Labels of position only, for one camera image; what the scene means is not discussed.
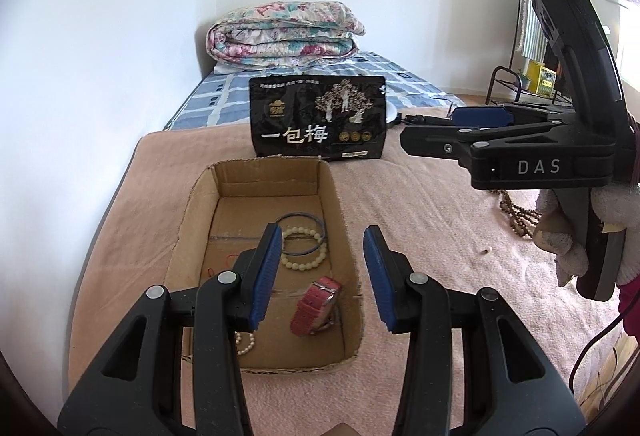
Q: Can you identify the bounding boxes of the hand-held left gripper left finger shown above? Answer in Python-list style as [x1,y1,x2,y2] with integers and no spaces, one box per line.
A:
[57,222,284,436]

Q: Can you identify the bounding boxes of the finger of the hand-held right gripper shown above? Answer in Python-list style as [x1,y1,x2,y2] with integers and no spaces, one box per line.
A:
[451,104,581,133]
[399,123,501,167]

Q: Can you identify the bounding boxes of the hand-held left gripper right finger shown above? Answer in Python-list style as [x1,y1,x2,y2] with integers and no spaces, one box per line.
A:
[363,225,588,436]

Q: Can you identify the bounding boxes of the white bead bracelet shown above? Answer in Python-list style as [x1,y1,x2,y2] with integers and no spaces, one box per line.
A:
[280,226,328,273]

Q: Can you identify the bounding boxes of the red strap wristwatch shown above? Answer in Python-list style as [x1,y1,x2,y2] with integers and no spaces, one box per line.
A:
[291,277,342,337]

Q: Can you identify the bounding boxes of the thin blue bangle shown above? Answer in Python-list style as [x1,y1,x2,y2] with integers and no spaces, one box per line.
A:
[274,213,328,257]

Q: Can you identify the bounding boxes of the pearl strand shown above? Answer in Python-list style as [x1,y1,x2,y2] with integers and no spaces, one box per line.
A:
[234,330,256,357]

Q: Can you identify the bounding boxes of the cardboard box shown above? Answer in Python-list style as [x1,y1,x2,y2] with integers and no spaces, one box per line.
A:
[162,156,366,373]

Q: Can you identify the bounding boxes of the brown wooden bead necklace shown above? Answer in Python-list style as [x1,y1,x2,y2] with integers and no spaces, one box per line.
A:
[497,188,543,241]

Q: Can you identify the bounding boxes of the person's right forearm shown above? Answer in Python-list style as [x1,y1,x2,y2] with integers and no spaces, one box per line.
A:
[617,278,640,337]

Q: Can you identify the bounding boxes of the person's right hand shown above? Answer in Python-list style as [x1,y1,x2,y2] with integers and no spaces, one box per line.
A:
[532,183,640,289]

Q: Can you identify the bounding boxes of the dark hanging clothes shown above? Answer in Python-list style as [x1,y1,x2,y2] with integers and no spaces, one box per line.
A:
[545,40,571,101]

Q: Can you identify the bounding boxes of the yellow plastic crate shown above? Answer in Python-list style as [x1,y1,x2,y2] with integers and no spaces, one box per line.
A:
[525,60,558,96]

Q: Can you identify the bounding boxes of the bright window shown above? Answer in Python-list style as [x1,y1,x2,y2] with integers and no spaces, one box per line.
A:
[617,0,640,86]

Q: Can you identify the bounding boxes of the grey striped towel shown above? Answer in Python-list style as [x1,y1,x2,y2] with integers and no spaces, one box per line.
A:
[517,0,551,61]

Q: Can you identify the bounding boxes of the black snack bag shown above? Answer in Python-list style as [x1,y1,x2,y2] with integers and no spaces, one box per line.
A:
[249,76,388,161]

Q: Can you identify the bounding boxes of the blue checked mattress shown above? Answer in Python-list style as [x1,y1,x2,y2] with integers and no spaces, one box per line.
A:
[162,50,466,131]

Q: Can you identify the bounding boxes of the folded floral quilt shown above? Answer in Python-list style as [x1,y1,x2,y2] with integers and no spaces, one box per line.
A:
[206,2,367,69]

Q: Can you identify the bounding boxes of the white ring light black handle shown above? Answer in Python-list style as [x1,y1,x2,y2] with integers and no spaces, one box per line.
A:
[386,100,453,127]

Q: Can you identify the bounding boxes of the dark gripper cable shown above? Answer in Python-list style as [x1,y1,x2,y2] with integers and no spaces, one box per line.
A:
[570,301,631,387]

